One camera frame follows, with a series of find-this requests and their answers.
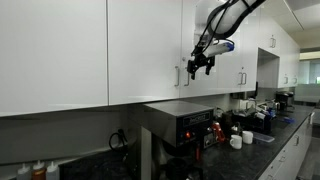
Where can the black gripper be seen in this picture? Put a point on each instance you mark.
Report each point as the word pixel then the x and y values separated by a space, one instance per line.
pixel 203 60

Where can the white wall cabinet door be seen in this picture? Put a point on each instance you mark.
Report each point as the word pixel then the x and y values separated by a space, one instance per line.
pixel 230 73
pixel 53 53
pixel 143 50
pixel 250 50
pixel 200 86

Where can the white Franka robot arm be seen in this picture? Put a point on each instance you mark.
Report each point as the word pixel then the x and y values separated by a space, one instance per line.
pixel 230 16

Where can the small round cabinet lock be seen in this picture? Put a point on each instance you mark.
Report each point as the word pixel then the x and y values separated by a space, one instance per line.
pixel 183 59

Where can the white countertop box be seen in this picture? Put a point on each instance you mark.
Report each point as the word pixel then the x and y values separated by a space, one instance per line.
pixel 243 104

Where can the stainless steel coffee brewer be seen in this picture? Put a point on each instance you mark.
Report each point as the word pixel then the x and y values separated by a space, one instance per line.
pixel 166 123

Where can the small metal pitcher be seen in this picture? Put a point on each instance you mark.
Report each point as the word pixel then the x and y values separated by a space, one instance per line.
pixel 236 129

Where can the small grey dial box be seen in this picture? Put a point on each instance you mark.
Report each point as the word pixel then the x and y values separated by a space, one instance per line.
pixel 210 140

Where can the black countertop organiser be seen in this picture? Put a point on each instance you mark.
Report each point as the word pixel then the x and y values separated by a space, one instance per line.
pixel 253 123

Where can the white mug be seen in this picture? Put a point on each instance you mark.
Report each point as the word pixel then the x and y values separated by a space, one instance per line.
pixel 236 142
pixel 247 137

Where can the black coffee maker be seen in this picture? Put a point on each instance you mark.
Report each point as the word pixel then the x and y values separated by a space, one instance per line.
pixel 283 100

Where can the clear plastic container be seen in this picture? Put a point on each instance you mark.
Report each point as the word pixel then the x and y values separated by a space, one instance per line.
pixel 263 137

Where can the small blue object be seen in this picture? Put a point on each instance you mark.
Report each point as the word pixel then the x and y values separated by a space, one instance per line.
pixel 289 120

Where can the glass partition window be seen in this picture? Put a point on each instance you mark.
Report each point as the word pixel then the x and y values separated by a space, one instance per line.
pixel 310 90

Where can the white base cabinets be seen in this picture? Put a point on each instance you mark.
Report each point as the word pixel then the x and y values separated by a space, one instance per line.
pixel 290 156

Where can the clear squeeze bottle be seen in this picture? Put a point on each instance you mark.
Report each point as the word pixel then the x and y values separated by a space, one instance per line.
pixel 52 173
pixel 23 173

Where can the orange squeeze bottle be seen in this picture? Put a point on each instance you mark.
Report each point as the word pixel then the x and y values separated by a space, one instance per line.
pixel 38 173

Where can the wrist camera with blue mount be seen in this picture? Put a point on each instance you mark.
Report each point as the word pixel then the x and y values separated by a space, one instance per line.
pixel 218 49

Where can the white high wall cabinet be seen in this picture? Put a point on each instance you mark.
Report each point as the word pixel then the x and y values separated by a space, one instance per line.
pixel 266 30

